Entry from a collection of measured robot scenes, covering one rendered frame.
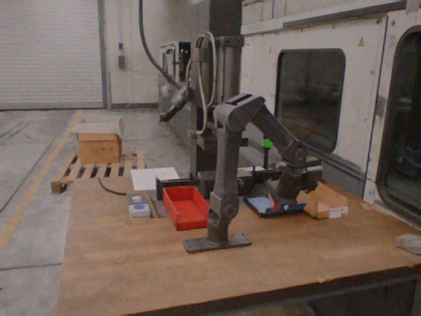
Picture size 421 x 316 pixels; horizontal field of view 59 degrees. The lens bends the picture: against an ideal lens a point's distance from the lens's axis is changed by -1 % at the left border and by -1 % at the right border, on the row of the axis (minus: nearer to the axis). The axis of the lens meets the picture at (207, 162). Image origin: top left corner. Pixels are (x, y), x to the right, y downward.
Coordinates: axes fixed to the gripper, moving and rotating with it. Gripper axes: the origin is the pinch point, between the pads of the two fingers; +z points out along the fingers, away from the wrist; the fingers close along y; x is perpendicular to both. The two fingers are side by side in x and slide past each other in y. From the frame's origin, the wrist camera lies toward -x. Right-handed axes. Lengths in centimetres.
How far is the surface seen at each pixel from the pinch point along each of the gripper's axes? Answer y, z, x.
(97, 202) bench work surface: 27, 20, 57
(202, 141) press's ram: 31.8, -4.1, 17.8
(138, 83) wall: 804, 485, -114
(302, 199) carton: 4.0, 1.6, -14.3
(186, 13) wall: 882, 317, -243
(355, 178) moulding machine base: 17, 10, -52
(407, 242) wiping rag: -27.5, -13.4, -28.7
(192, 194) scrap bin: 20.5, 13.3, 21.6
